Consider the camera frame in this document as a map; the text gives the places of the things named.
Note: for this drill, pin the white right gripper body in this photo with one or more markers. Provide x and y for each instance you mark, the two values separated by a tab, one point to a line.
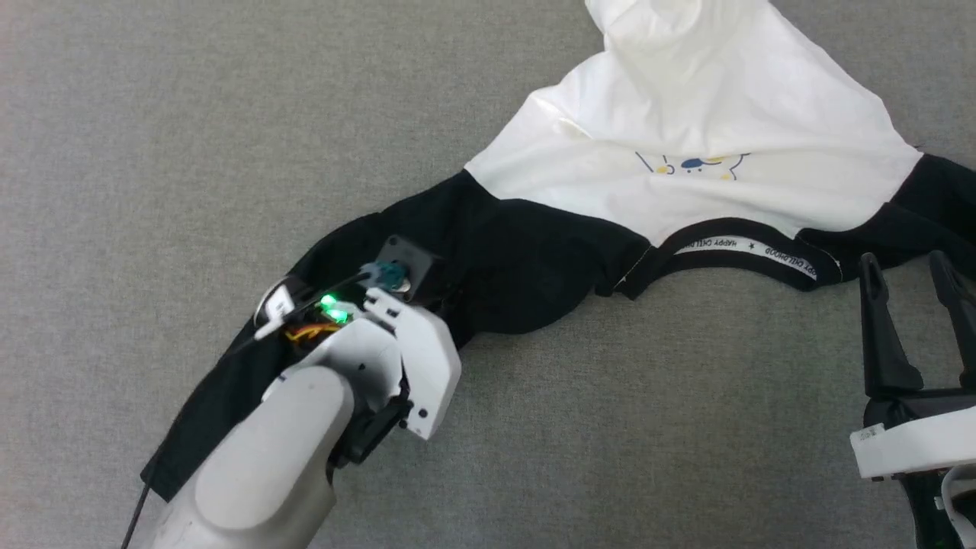
915	446

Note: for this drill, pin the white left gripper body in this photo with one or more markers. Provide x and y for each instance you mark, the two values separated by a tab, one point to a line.
427	366

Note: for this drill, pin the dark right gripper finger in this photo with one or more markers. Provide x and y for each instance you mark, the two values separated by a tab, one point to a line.
884	358
964	335

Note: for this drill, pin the black and white shirt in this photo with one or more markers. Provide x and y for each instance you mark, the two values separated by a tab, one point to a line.
686	99

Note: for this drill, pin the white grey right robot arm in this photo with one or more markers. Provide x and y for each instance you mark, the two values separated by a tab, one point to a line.
945	511

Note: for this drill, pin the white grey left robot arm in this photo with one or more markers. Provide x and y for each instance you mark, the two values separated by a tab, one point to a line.
282	457

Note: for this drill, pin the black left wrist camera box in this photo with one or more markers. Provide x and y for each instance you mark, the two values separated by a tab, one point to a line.
408	259

